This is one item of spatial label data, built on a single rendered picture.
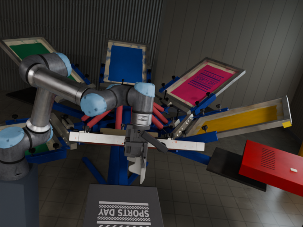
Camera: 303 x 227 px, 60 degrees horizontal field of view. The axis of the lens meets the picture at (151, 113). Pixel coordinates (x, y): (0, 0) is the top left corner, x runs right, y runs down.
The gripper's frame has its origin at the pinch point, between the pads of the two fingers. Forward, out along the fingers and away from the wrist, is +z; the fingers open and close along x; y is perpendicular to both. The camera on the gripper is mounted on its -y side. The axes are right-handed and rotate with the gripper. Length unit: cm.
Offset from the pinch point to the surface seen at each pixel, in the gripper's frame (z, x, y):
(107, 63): -54, -238, 22
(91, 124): 5, -129, 28
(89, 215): 42, -47, 19
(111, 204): 39, -56, 7
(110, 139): -9.9, -14.7, 12.5
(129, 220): 43, -45, -3
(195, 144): -10.7, -14.8, -24.8
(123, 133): -1, -74, 4
